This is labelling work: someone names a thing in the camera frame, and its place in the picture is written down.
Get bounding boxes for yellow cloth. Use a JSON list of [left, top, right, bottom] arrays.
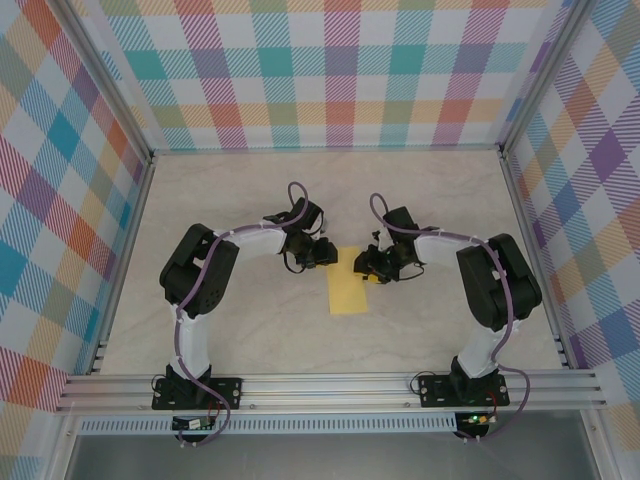
[[327, 245, 370, 316]]

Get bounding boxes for thin aluminium wall rail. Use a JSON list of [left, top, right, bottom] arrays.
[[148, 142, 505, 154]]

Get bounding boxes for aluminium frame post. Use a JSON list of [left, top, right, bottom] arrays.
[[498, 0, 589, 151], [58, 0, 154, 164]]

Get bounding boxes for left aluminium side rail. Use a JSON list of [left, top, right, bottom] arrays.
[[88, 152, 156, 375]]

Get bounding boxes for gripper thin black cable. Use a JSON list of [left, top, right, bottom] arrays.
[[282, 249, 307, 275], [394, 262, 426, 283]]

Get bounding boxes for left gripper thin black cable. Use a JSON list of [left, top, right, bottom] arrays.
[[282, 249, 307, 275]]

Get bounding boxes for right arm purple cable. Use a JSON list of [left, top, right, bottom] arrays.
[[369, 192, 531, 444]]

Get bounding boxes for wide aluminium base rail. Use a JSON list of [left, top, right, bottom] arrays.
[[53, 368, 609, 414]]

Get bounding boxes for right aluminium frame post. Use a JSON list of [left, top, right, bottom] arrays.
[[498, 0, 589, 151]]

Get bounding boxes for slotted grey cable duct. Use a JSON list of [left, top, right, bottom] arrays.
[[78, 411, 459, 435]]

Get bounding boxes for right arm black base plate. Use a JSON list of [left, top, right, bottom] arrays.
[[417, 373, 511, 409]]

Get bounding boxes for aluminium side rail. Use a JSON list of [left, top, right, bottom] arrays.
[[88, 152, 156, 375], [498, 144, 572, 370]]

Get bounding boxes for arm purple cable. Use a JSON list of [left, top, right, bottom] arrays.
[[172, 181, 311, 447], [369, 192, 531, 444]]

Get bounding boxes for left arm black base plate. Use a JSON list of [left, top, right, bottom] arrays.
[[151, 377, 244, 412]]

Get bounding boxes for right aluminium side rail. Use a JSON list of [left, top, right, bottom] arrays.
[[498, 144, 572, 370]]

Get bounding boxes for right gripper thin black cable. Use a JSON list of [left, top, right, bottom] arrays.
[[394, 262, 426, 283]]

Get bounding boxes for left aluminium frame post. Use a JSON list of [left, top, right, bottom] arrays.
[[58, 0, 154, 164]]

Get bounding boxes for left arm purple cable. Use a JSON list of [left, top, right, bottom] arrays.
[[172, 181, 311, 447]]

